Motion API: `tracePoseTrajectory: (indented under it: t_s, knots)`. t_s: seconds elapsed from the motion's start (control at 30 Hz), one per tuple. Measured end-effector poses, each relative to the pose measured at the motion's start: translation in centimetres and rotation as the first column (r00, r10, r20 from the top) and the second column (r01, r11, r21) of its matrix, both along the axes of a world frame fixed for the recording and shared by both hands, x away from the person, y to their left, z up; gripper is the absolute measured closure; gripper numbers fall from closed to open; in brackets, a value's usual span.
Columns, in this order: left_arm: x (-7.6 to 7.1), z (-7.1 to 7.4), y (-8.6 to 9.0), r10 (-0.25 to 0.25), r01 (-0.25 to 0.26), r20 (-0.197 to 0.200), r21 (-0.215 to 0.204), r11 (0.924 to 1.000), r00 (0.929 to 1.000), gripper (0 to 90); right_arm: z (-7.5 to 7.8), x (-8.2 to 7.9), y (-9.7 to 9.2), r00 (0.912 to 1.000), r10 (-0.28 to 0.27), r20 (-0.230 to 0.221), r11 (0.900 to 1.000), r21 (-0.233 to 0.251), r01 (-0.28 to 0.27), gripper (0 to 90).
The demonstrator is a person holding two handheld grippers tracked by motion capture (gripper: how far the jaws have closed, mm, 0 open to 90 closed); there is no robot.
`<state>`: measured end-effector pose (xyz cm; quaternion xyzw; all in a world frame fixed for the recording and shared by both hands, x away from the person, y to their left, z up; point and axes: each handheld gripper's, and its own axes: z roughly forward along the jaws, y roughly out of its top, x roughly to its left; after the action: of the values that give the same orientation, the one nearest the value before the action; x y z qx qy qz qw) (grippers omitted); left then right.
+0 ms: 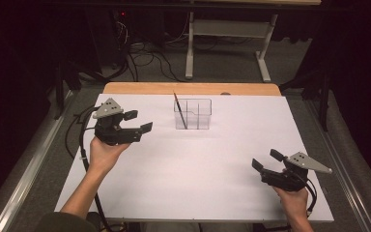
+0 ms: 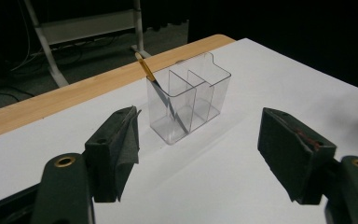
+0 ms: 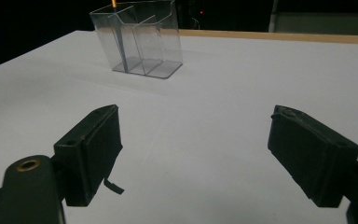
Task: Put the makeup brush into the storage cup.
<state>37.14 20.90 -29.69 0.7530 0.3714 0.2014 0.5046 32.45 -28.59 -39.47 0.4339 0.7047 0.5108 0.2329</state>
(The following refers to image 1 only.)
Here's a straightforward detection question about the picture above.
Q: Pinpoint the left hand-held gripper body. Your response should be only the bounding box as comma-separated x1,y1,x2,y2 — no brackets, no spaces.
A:
92,98,143,146

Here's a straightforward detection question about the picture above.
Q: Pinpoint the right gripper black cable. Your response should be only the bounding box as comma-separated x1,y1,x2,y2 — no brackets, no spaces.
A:
298,176,318,218

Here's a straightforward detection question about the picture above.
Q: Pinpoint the clear plastic organizer box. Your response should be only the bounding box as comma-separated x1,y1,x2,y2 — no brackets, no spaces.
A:
173,98,213,131

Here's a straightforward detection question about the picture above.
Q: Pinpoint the black metal stand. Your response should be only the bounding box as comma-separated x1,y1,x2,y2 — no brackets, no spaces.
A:
278,69,331,132
52,61,82,121

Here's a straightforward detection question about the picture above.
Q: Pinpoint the black computer tower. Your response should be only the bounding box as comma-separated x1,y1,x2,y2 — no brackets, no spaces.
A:
86,8,130,73

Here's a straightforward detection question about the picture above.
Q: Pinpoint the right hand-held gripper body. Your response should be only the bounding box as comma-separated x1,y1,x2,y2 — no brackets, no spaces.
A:
260,152,333,193

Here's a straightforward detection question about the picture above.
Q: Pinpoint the person's left hand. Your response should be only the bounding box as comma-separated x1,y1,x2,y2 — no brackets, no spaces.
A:
88,136,131,177

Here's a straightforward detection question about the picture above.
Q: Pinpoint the person's right hand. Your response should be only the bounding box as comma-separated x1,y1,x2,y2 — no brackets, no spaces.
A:
271,186,310,220

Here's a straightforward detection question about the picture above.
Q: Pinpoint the wooden table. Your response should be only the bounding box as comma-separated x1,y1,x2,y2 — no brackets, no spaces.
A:
102,81,282,97

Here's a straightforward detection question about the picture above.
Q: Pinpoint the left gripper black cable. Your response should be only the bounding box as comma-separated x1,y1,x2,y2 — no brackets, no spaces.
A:
78,105,114,232

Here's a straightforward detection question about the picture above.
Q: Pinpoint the white table cover board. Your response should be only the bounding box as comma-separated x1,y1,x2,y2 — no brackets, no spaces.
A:
53,93,335,223

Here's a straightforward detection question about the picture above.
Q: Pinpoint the black pencil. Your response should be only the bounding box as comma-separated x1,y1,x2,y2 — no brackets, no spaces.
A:
173,92,187,131

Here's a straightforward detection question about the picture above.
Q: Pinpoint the metal floor rail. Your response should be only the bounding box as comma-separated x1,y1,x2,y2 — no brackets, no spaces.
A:
0,90,75,232
305,100,371,232

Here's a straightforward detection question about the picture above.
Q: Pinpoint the tangle of black floor cables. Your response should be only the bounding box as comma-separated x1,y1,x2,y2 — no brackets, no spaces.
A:
110,13,187,83

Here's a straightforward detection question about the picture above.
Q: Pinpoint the white-legged desk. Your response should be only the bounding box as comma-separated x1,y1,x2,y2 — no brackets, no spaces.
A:
180,0,323,83

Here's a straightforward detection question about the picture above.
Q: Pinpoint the person's dark sleeve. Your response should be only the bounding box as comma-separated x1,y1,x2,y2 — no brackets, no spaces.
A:
33,211,101,232

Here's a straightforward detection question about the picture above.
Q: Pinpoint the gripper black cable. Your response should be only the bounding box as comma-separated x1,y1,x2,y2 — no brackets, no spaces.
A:
298,176,318,218
78,105,114,232

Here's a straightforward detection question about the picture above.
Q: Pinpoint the black floor cable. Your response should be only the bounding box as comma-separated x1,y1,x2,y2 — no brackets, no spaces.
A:
65,105,93,160

